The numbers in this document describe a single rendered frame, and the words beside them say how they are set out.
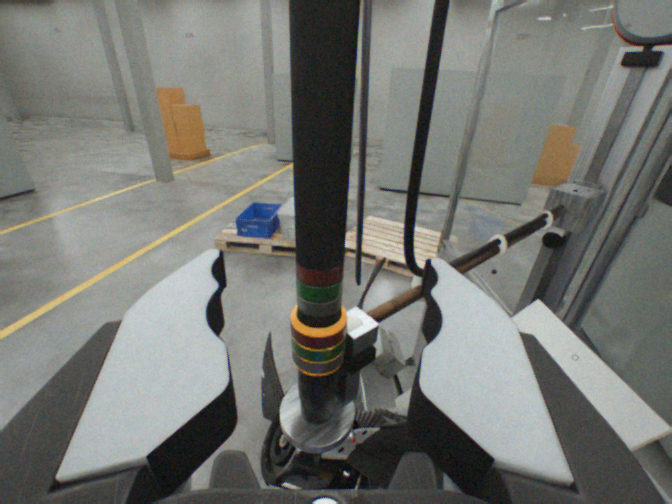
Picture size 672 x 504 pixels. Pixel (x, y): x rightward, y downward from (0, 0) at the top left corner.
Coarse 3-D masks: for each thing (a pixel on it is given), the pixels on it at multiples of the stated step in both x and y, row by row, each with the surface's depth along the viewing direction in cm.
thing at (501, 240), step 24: (432, 24) 18; (432, 48) 19; (432, 72) 19; (432, 96) 20; (408, 192) 24; (408, 216) 25; (552, 216) 49; (408, 240) 26; (504, 240) 40; (408, 264) 28; (456, 264) 34
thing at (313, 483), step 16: (272, 432) 50; (272, 448) 47; (288, 448) 44; (272, 464) 46; (288, 464) 42; (304, 464) 42; (320, 464) 43; (272, 480) 42; (288, 480) 41; (304, 480) 42; (320, 480) 43; (336, 480) 46; (352, 480) 45
